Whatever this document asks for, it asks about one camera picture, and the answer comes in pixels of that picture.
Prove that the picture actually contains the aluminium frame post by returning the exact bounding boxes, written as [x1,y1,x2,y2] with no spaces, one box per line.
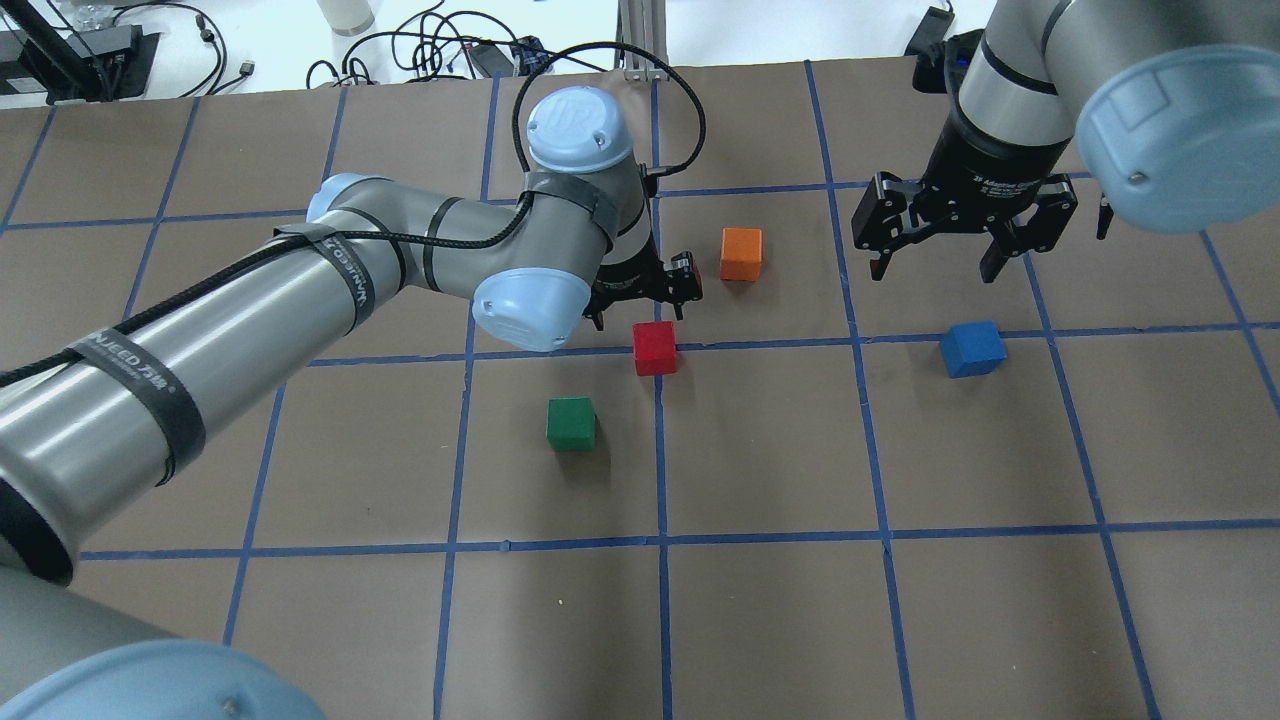
[614,0,669,83]

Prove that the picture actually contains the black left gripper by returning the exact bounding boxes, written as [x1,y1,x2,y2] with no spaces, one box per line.
[585,227,704,325]

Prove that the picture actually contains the orange wooden block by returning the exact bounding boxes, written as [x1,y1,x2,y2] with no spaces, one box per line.
[719,227,764,282]

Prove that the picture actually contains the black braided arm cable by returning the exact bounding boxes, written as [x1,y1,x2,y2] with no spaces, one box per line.
[0,40,708,391]

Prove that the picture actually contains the green wooden block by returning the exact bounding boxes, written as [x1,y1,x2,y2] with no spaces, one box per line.
[547,396,596,452]

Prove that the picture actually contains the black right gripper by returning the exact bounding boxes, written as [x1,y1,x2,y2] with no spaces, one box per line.
[851,106,1079,284]

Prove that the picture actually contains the red wooden block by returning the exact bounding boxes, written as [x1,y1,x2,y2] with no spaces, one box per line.
[632,322,678,377]

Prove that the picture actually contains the black monitor stand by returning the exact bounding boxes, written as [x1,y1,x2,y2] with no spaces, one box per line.
[3,1,161,106]

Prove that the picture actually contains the blue wooden block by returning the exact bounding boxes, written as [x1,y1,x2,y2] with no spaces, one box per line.
[940,320,1009,379]

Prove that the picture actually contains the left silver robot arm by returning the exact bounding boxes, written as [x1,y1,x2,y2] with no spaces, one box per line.
[1,86,707,719]

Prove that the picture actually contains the black power adapter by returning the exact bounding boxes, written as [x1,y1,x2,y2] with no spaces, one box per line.
[904,6,955,56]

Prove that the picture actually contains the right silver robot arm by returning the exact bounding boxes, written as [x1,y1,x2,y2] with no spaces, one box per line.
[850,1,1279,283]

